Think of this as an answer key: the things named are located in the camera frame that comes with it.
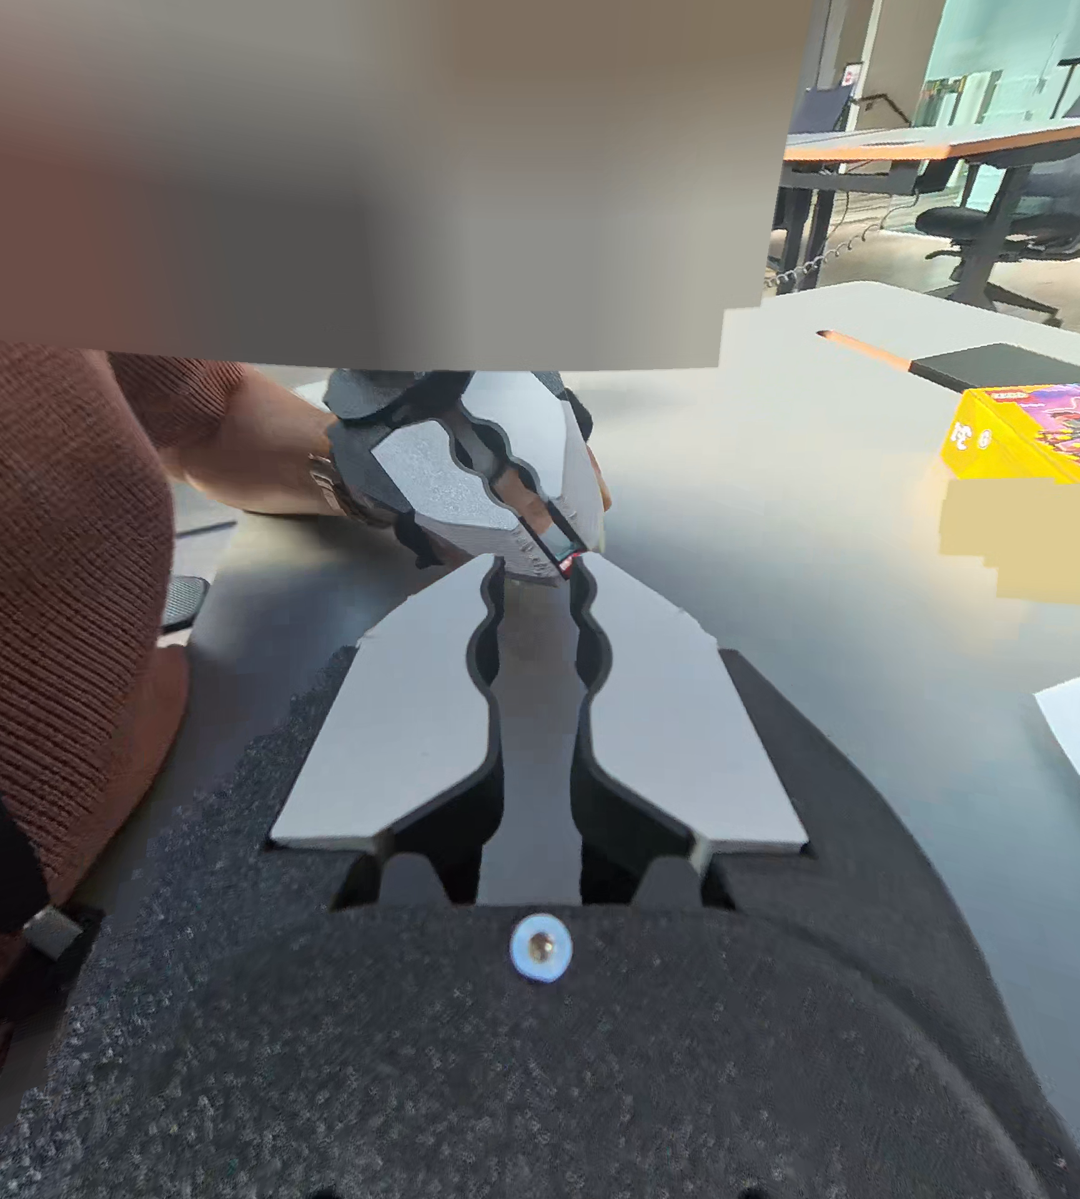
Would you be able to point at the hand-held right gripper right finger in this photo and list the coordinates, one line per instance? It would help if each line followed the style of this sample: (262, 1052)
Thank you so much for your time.
(690, 748)

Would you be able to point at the long wood edged desk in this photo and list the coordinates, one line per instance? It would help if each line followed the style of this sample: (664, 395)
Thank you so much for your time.
(935, 160)

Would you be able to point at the person's left hand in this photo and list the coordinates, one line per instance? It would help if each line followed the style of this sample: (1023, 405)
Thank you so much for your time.
(600, 491)

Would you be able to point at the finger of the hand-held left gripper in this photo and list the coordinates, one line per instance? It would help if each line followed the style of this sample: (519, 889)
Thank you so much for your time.
(456, 497)
(548, 448)

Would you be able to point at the colourful cardboard lego box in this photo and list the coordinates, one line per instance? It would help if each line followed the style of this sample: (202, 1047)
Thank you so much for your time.
(1046, 439)

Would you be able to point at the small red lego piece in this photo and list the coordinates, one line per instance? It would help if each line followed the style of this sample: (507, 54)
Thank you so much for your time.
(574, 560)

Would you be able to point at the black mesh office chair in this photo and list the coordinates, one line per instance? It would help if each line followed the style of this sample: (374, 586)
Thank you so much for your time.
(184, 599)

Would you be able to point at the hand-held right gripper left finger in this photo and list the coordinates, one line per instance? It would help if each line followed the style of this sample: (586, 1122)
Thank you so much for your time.
(390, 748)

